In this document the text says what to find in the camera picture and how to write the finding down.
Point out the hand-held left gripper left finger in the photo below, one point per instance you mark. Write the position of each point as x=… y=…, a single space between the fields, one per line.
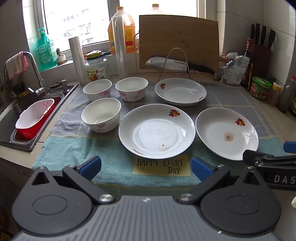
x=90 y=167

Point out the dark sauce bottle red label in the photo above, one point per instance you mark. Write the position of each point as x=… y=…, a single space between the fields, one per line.
x=249 y=48

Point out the white plate with brown stain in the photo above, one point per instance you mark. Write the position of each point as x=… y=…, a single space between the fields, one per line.
x=222 y=132

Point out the glass jar green lid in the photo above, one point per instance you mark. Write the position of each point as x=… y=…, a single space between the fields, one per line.
x=97 y=69

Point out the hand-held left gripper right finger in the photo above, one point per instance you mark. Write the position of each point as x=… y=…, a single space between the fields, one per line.
x=200 y=168

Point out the white printed plastic bag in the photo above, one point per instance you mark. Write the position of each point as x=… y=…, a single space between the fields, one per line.
x=233 y=69

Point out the short plastic wrap roll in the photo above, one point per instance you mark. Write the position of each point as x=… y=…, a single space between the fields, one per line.
x=78 y=60

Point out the window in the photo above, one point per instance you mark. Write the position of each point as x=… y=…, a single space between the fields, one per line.
x=76 y=20

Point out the large white fruit print plate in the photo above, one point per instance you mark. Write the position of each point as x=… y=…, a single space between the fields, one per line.
x=157 y=132

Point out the small yellow lidded spice jar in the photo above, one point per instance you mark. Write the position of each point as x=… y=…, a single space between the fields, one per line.
x=274 y=93

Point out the steel sink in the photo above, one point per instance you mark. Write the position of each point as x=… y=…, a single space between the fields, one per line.
x=9 y=115

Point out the red plastic basin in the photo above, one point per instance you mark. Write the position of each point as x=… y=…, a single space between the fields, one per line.
x=37 y=131

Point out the bamboo cutting board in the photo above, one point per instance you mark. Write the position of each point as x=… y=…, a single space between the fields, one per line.
x=178 y=34

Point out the dark glass bottle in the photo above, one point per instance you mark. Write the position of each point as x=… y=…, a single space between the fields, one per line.
x=285 y=97

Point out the small potted succulent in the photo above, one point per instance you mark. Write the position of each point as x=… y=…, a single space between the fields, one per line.
x=61 y=59

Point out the pink dish cloth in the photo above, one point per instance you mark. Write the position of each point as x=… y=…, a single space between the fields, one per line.
x=16 y=66

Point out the white plate two fruit prints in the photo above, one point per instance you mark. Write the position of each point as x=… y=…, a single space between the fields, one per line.
x=180 y=92

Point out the blue grey checked towel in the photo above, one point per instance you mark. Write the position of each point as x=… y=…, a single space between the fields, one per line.
x=69 y=143

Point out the steel sink hole cover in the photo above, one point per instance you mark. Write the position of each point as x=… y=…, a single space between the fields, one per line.
x=55 y=85

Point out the orange oil bottle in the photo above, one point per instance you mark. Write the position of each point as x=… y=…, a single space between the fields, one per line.
x=156 y=9

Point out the steel faucet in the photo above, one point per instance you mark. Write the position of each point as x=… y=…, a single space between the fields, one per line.
x=37 y=69

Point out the large orange cooking wine bottle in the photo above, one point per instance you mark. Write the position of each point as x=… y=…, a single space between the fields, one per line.
x=129 y=34

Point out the green dish soap bottle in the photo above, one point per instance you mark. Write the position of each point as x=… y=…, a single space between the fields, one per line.
x=44 y=53

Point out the white bowl pink flower print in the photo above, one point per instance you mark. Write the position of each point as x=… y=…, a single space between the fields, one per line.
x=97 y=89
x=131 y=87
x=101 y=115

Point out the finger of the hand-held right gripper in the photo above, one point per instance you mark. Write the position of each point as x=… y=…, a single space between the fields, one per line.
x=272 y=161
x=291 y=147

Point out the tall plastic wrap roll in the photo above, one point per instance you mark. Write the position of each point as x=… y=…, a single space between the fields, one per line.
x=120 y=46

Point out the steel soap dispenser pump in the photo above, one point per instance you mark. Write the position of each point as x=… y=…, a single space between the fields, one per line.
x=64 y=85

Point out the dark red knife block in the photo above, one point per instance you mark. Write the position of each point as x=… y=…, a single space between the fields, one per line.
x=261 y=60

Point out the green lidded sauce jar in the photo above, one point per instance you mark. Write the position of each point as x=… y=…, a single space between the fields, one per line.
x=260 y=89

